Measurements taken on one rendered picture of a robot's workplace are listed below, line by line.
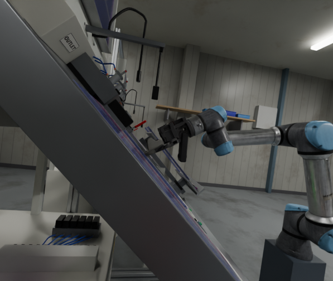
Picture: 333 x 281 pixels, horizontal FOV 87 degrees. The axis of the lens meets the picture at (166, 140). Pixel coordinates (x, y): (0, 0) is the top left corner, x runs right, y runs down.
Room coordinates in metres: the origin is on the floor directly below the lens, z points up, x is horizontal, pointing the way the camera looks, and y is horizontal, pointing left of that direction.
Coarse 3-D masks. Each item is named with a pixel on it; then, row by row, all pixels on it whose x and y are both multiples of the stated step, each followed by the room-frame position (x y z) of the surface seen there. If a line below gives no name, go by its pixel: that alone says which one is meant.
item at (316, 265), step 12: (264, 252) 0.94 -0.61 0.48; (276, 252) 0.87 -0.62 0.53; (264, 264) 0.93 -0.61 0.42; (276, 264) 0.86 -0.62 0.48; (288, 264) 0.80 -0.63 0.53; (300, 264) 0.78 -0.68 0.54; (312, 264) 0.79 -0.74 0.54; (324, 264) 0.80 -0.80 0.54; (264, 276) 0.92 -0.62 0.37; (276, 276) 0.85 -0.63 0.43; (288, 276) 0.79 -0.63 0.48; (300, 276) 0.78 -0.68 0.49; (312, 276) 0.79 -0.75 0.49; (324, 276) 0.80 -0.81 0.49
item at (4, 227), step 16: (0, 224) 0.66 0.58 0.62; (16, 224) 0.67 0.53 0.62; (32, 224) 0.68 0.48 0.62; (48, 224) 0.70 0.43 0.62; (0, 240) 0.57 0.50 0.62; (16, 240) 0.58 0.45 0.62; (32, 240) 0.59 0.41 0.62; (48, 240) 0.60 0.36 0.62; (64, 240) 0.61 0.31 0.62; (96, 240) 0.64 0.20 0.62; (112, 240) 0.65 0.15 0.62; (112, 256) 0.72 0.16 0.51; (16, 272) 0.46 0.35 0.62; (32, 272) 0.47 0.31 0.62; (48, 272) 0.47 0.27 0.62; (64, 272) 0.48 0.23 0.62; (80, 272) 0.49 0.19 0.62; (96, 272) 0.50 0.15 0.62
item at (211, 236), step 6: (186, 204) 0.83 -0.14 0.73; (192, 210) 0.75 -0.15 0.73; (198, 216) 0.69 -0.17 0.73; (204, 228) 0.62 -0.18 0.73; (210, 234) 0.58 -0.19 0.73; (216, 240) 0.54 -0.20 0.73; (216, 246) 0.52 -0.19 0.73; (222, 246) 0.51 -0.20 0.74; (222, 252) 0.49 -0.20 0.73; (228, 258) 0.47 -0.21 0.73; (234, 264) 0.44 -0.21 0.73; (240, 270) 0.42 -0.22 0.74; (240, 276) 0.41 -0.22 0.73
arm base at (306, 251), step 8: (288, 232) 0.86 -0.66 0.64; (280, 240) 0.88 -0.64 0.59; (288, 240) 0.85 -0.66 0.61; (296, 240) 0.83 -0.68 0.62; (304, 240) 0.82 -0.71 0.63; (280, 248) 0.87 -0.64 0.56; (288, 248) 0.84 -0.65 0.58; (296, 248) 0.82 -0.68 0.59; (304, 248) 0.81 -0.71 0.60; (296, 256) 0.81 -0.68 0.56; (304, 256) 0.80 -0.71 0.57; (312, 256) 0.82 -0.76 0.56
